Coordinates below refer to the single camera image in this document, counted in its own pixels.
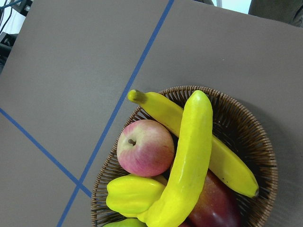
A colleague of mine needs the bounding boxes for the yellow banana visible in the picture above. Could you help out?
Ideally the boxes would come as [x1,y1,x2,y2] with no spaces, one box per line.
[127,90,259,198]
[137,90,213,227]

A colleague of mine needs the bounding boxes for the red yellow apple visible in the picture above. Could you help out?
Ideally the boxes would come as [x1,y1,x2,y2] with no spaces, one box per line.
[116,120,175,177]

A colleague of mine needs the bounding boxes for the yellow starfruit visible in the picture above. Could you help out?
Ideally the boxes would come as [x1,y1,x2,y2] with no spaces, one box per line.
[106,174,168,217]

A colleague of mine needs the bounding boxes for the green pear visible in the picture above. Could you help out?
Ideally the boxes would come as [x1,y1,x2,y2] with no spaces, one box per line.
[103,218,147,227]

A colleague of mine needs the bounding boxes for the red mango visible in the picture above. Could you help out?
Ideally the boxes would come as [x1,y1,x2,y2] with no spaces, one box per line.
[181,170,242,227]

